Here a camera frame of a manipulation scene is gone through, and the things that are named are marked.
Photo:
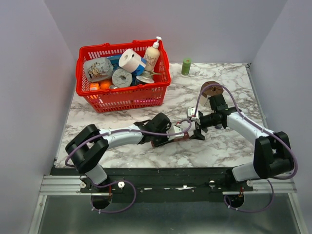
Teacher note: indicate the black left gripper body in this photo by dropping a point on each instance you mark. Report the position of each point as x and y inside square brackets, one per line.
[161, 140]

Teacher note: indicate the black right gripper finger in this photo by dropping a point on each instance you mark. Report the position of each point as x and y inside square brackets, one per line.
[200, 136]
[193, 136]

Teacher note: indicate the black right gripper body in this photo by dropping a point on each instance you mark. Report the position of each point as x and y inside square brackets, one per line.
[205, 121]

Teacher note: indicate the green pill bottle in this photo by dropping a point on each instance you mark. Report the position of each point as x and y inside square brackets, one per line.
[186, 66]

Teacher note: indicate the red weekly pill organizer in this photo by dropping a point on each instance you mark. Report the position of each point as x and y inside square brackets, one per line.
[165, 140]

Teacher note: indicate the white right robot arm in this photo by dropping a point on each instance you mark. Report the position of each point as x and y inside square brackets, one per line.
[272, 155]

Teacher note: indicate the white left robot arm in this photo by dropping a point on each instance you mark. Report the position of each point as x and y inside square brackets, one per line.
[88, 147]

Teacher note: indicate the brown lidded paper cup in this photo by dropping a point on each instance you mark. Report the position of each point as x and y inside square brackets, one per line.
[211, 91]

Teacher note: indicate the red plastic shopping basket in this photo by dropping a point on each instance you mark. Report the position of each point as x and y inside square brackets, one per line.
[140, 95]

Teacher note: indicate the grey toilet paper roll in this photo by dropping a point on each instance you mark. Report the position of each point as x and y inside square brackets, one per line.
[121, 78]

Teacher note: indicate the orange fruit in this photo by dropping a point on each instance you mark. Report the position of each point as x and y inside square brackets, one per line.
[105, 84]

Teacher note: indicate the cream pump lotion bottle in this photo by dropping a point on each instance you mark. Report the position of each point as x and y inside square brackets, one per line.
[152, 54]

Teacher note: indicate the white toilet paper roll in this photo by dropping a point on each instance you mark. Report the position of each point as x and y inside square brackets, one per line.
[129, 60]

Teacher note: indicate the orange small box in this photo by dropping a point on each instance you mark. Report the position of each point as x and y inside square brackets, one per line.
[94, 86]

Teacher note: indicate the blue box in basket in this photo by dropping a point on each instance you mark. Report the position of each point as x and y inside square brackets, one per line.
[115, 59]

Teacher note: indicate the grey printed package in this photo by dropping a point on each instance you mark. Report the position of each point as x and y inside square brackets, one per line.
[98, 69]

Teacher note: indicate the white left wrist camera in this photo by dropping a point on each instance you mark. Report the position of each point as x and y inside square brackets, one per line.
[175, 131]

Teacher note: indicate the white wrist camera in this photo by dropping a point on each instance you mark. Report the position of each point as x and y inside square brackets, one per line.
[175, 131]
[192, 114]

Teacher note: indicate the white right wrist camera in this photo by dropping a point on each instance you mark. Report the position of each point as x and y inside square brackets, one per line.
[192, 114]

